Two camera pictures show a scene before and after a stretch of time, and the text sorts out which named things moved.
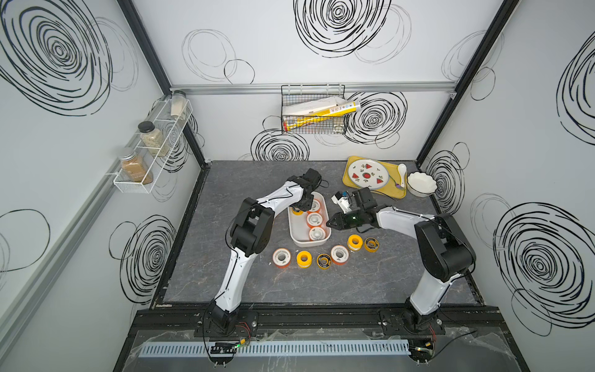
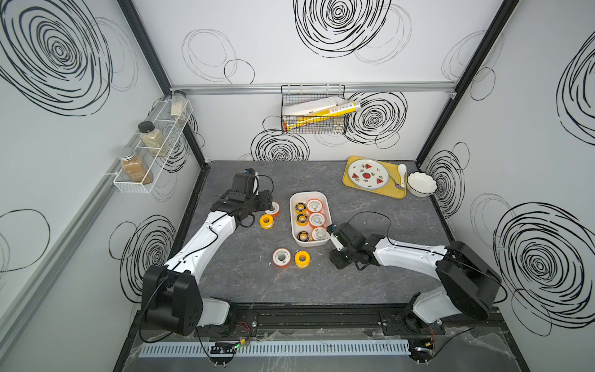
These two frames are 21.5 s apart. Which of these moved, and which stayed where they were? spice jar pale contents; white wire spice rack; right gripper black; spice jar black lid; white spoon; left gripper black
Moved: right gripper black; left gripper black
Stayed: spice jar pale contents; white spoon; spice jar black lid; white wire spice rack
